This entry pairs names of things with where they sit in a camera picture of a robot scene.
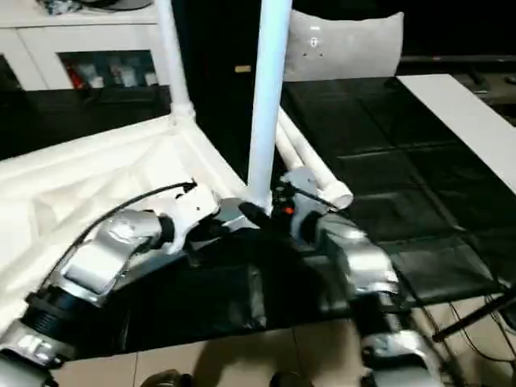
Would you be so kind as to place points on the black stand leg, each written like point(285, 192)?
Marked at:
point(475, 318)

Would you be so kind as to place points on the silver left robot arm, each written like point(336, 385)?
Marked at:
point(101, 258)

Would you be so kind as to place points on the white plastic table leg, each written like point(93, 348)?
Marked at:
point(173, 60)
point(322, 173)
point(268, 101)
point(288, 147)

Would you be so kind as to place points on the white cabinet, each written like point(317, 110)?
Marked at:
point(80, 40)

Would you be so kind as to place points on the dark grey bag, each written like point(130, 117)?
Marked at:
point(101, 5)

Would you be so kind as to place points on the white board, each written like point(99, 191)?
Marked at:
point(463, 113)

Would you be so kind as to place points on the dark blue cabinet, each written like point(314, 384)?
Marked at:
point(217, 40)

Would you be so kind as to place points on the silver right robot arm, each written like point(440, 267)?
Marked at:
point(363, 258)

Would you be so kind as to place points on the black mat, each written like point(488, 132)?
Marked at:
point(403, 153)

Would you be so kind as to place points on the small beige label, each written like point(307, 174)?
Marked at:
point(242, 68)

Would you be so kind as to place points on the black bar red light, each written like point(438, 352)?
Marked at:
point(455, 60)

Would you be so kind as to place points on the white plastic table top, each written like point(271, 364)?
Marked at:
point(80, 169)

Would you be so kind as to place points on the grey cushion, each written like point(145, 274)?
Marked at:
point(350, 44)

